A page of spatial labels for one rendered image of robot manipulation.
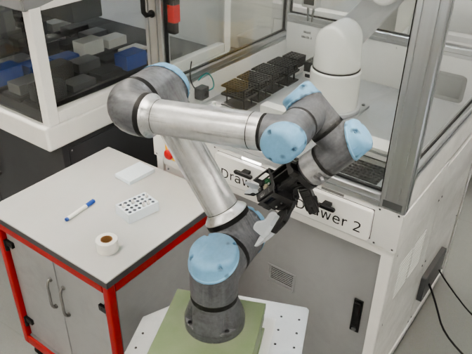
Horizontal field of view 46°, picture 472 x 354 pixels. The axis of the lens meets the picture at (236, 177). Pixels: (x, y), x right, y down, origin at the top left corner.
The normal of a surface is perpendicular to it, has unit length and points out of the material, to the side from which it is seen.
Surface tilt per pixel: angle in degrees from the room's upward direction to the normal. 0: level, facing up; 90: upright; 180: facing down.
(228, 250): 7
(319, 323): 90
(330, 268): 90
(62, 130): 90
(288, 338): 0
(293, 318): 0
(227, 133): 84
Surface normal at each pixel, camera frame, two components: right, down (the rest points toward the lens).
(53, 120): 0.80, 0.33
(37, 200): 0.01, -0.85
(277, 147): -0.45, 0.47
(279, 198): 0.15, 0.78
